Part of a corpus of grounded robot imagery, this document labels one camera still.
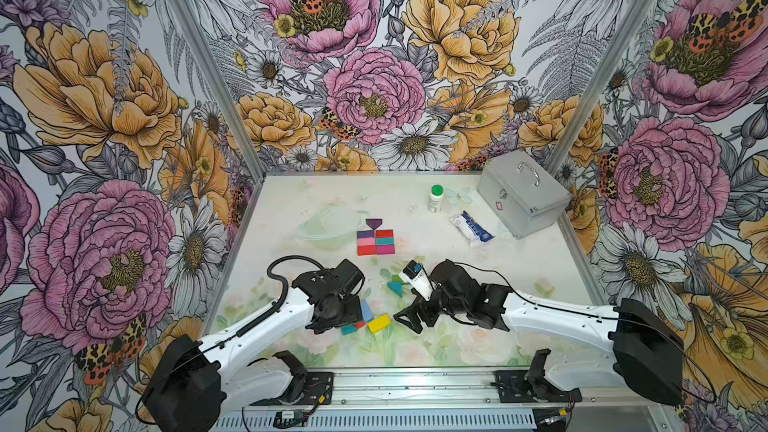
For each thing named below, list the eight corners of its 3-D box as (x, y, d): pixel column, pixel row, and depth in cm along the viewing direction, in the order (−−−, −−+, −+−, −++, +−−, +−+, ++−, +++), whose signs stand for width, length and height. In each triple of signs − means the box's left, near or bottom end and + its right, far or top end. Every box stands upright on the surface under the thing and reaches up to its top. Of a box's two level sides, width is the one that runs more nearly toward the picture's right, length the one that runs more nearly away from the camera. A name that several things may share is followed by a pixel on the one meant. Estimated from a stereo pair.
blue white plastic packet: (481, 248, 102) (483, 242, 100) (451, 222, 109) (453, 216, 107) (491, 239, 104) (493, 234, 102) (462, 214, 111) (463, 209, 109)
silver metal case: (519, 243, 103) (535, 214, 91) (471, 191, 118) (480, 160, 106) (555, 224, 108) (576, 194, 96) (505, 177, 123) (517, 146, 111)
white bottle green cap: (428, 213, 110) (430, 198, 103) (426, 200, 114) (428, 184, 108) (442, 213, 110) (445, 198, 103) (440, 200, 114) (443, 184, 108)
